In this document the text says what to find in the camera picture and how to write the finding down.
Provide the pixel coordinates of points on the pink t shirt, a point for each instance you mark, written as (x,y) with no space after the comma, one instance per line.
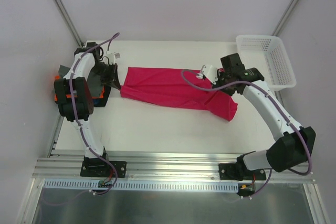
(166,87)

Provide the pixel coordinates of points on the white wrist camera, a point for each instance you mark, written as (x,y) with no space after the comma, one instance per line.
(210,73)
(112,57)

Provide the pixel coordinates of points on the aluminium mounting rail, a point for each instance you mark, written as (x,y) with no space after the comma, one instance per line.
(174,167)

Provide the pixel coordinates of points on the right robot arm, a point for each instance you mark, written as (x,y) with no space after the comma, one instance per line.
(293,144)

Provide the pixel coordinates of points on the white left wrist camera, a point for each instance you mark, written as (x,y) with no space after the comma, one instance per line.
(112,57)

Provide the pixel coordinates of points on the orange folded t shirt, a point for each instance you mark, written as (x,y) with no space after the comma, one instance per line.
(66,88)

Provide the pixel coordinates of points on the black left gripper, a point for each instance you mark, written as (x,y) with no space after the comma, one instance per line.
(112,74)

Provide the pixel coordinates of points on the grey folded t shirt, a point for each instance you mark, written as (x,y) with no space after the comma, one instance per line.
(93,81)

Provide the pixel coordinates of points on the black folded t shirt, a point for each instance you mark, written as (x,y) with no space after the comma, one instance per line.
(104,95)

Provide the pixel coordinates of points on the white slotted cable duct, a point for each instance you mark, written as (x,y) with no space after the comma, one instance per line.
(142,185)

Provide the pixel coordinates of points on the blue folded t shirt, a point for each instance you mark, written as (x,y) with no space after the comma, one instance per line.
(97,102)

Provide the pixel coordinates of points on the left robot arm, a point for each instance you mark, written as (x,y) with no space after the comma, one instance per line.
(96,162)

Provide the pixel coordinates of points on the white plastic basket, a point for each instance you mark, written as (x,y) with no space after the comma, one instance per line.
(269,56)

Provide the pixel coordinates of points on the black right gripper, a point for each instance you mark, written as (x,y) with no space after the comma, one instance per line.
(221,79)

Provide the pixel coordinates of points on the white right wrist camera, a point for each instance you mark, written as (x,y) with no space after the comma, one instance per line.
(210,73)

